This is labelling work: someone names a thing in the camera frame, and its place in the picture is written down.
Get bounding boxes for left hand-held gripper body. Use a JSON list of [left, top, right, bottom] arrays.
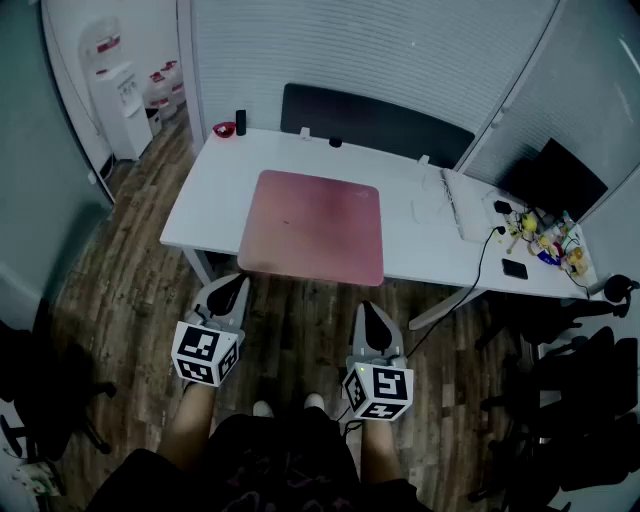
[[171, 304, 246, 387]]

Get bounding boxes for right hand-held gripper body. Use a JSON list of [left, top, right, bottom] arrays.
[[342, 347, 415, 421]]

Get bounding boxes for pink black-backed mouse pad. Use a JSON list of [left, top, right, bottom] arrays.
[[237, 169, 385, 287]]

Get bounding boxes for person's right forearm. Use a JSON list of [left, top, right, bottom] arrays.
[[358, 418, 405, 485]]

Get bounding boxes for person's left forearm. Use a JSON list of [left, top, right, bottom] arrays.
[[157, 382, 217, 474]]

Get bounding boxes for white desk leg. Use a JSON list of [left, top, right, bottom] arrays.
[[180, 246, 216, 287], [408, 287, 484, 332]]

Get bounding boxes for person's black printed shirt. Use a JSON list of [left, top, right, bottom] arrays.
[[84, 407, 424, 512]]

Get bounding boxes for black phone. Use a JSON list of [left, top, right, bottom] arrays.
[[501, 257, 530, 281]]

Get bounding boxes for black office chair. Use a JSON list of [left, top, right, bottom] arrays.
[[467, 327, 640, 512], [0, 299, 117, 464], [474, 289, 631, 361]]

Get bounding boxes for labelled jar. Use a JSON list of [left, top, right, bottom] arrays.
[[533, 237, 561, 264]]

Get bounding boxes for yellow bottle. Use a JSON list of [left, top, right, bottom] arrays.
[[567, 245, 590, 277]]

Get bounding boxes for white water dispenser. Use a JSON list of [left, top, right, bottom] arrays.
[[92, 62, 154, 162]]

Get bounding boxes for white power strip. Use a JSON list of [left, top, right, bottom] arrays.
[[9, 462, 65, 497]]

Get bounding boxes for clear water jug red label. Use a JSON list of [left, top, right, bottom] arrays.
[[143, 72, 177, 121], [160, 60, 187, 107], [78, 16, 124, 77]]

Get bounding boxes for black desk divider panel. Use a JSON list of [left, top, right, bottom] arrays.
[[279, 83, 476, 170]]

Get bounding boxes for black monitor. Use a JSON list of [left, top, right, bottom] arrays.
[[499, 137, 610, 224]]

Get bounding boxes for black headphones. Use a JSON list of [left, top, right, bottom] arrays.
[[603, 273, 640, 319]]

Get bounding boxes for thin black cable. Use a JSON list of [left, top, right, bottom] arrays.
[[338, 405, 364, 437]]

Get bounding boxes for black power cable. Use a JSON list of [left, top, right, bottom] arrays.
[[403, 225, 507, 360]]

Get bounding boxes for white cable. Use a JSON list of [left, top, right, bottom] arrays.
[[409, 169, 459, 229]]

